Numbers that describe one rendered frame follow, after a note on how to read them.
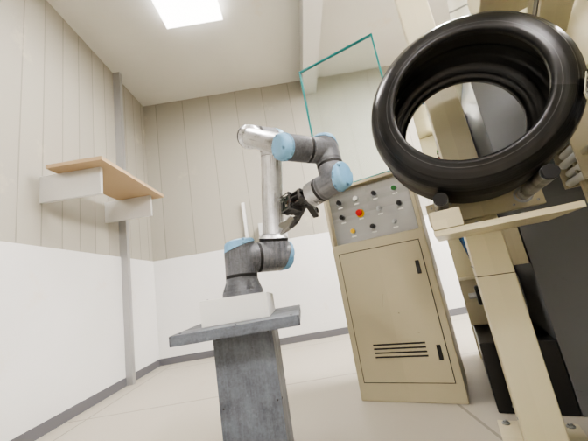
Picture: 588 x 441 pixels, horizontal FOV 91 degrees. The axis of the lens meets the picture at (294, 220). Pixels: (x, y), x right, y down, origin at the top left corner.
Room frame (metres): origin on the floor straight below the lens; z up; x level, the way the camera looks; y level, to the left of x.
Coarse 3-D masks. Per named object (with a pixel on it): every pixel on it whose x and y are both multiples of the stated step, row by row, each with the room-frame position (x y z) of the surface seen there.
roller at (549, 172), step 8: (544, 168) 0.78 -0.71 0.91; (552, 168) 0.77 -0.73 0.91; (536, 176) 0.82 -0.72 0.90; (544, 176) 0.78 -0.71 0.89; (552, 176) 0.78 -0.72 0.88; (528, 184) 0.91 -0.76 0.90; (536, 184) 0.86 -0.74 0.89; (544, 184) 0.84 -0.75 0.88; (520, 192) 1.03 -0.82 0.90; (528, 192) 0.97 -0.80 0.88
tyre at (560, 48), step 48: (432, 48) 0.84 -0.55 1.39; (480, 48) 0.94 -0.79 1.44; (528, 48) 0.85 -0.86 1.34; (576, 48) 0.70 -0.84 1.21; (384, 96) 0.90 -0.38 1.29; (528, 96) 0.95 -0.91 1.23; (576, 96) 0.71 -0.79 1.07; (384, 144) 0.93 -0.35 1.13; (528, 144) 0.76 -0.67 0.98; (432, 192) 0.95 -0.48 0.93; (480, 192) 0.88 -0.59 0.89
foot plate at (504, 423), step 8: (504, 424) 1.37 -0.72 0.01; (512, 424) 1.36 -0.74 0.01; (568, 424) 1.28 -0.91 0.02; (576, 424) 1.29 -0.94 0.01; (504, 432) 1.32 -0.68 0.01; (512, 432) 1.31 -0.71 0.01; (520, 432) 1.30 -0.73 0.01; (568, 432) 1.25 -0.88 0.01; (576, 432) 1.25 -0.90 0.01; (504, 440) 1.27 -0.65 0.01; (512, 440) 1.26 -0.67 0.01; (520, 440) 1.26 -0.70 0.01; (576, 440) 1.20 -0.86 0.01; (584, 440) 1.20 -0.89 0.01
